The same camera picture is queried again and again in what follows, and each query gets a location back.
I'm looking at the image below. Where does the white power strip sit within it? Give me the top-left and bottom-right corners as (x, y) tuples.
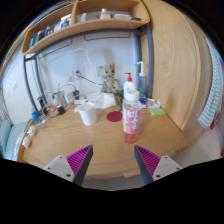
(74, 97), (88, 104)

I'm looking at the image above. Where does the clear plastic water bottle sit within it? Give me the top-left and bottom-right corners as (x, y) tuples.
(122, 90), (142, 144)

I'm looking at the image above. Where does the white tissue pack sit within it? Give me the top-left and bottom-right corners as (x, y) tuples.
(87, 93), (116, 109)

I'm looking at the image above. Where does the white plastic cup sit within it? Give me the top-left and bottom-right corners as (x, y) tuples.
(75, 103), (97, 126)

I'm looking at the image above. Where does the blue pump soap bottle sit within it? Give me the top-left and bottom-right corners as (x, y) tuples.
(136, 61), (147, 95)

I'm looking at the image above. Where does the striped hanging towel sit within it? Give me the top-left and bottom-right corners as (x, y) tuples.
(198, 39), (223, 129)

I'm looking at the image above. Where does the white red pump bottle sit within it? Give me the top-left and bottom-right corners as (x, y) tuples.
(123, 72), (136, 93)

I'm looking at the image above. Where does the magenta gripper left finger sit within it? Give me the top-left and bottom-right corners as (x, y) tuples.
(44, 145), (93, 186)

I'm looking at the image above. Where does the wooden wardrobe panel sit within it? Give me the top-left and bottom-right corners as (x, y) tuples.
(143, 0), (198, 130)

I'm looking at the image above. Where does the round red coaster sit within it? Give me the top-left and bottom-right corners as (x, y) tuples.
(107, 111), (122, 122)

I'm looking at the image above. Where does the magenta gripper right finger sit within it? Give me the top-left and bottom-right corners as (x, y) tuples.
(134, 145), (182, 185)

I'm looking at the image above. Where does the white bottle on shelf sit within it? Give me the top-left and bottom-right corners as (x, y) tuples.
(100, 8), (111, 19)

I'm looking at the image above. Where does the wooden wall shelf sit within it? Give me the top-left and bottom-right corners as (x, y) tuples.
(21, 0), (150, 55)

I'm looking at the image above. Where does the Groot figurine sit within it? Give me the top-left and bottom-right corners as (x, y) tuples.
(102, 64), (122, 95)

